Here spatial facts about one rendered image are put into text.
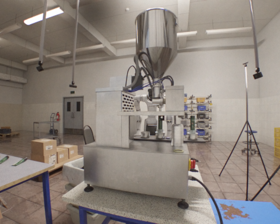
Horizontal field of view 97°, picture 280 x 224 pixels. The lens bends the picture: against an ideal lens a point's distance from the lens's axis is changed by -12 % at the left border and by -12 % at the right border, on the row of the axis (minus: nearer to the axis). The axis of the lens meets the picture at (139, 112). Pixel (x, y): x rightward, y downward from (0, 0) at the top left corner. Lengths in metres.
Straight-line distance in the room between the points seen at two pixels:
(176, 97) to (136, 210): 0.56
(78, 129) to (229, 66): 8.15
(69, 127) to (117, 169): 8.17
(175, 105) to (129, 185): 0.47
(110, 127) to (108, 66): 6.97
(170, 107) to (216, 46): 6.68
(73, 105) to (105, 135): 7.87
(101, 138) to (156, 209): 0.46
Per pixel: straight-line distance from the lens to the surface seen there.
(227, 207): 1.17
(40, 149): 3.21
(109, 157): 0.80
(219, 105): 6.64
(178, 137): 0.82
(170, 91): 0.65
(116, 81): 1.00
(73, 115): 8.53
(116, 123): 0.79
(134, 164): 0.75
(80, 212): 0.93
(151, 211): 0.77
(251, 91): 7.17
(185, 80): 6.58
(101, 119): 0.83
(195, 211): 0.80
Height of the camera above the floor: 1.21
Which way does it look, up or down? level
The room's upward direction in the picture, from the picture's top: straight up
